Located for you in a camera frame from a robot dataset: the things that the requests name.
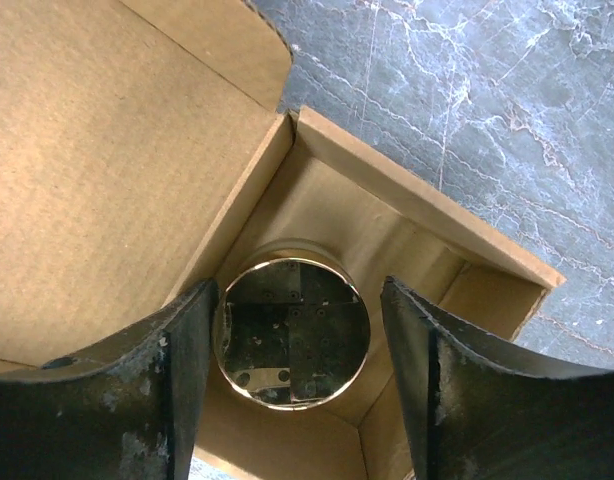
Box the round mirrored lid jar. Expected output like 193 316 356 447
212 238 371 411

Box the brown cardboard express box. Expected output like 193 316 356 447
0 1 564 479

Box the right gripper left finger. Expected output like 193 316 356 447
0 279 218 479

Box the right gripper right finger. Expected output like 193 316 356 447
381 277 614 479

